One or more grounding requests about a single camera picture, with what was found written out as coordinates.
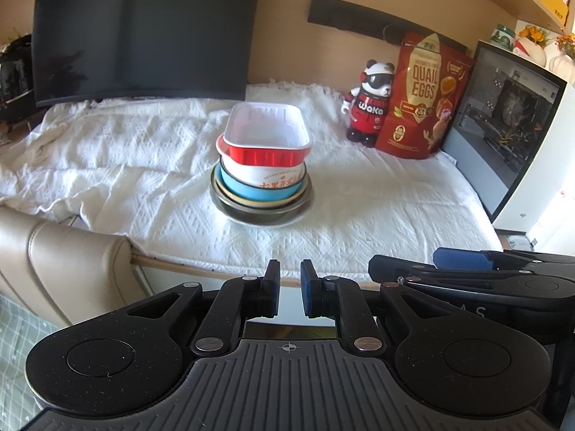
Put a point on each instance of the white rectangular tray red outside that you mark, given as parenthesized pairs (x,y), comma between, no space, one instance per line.
(265,155)

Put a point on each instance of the white printed paper bowl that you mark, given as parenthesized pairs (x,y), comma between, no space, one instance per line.
(269,175)

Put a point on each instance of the black curved monitor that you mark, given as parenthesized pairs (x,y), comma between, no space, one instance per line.
(134,31)

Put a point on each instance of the beige leather chair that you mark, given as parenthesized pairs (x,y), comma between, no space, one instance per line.
(67,256)

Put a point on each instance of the white textured cloth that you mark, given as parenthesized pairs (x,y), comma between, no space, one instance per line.
(382,211)

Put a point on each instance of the white round vase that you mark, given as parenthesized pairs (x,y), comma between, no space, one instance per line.
(532,56)

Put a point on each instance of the pale green patterned cloth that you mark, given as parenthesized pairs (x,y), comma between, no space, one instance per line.
(22,345)

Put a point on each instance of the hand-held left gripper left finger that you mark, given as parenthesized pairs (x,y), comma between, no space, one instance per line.
(271,289)

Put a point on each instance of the small green white packet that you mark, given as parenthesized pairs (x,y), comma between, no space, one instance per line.
(516,239)

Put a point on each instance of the orange artificial flowers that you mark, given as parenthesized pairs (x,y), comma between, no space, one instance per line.
(534,33)
(567,45)

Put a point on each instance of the stainless steel bowl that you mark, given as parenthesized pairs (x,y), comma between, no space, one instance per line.
(256,216)

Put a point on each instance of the dark side cabinet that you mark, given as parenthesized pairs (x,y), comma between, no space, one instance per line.
(15,85)

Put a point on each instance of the green white jar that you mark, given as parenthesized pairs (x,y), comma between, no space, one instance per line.
(503,38)

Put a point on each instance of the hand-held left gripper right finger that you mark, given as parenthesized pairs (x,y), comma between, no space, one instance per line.
(309,289)

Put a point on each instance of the red snack bag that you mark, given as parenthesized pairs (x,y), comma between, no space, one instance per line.
(417,98)

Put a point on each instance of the panda figurine in red jacket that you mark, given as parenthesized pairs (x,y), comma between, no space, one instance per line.
(368,112)

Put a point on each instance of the blue enamel bowl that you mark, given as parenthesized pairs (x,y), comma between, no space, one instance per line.
(242,191)

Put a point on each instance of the white bowl with yellow rim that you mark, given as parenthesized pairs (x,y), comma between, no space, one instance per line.
(258,205)

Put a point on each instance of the white pumpkin-shaped vase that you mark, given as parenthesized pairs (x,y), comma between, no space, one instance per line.
(564,69)

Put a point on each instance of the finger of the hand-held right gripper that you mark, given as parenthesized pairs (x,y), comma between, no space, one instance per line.
(404,270)
(462,259)

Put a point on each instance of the white glass-sided computer case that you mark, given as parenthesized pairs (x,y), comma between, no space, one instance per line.
(503,121)

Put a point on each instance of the black wall power strip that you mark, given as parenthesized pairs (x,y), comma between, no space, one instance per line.
(341,13)

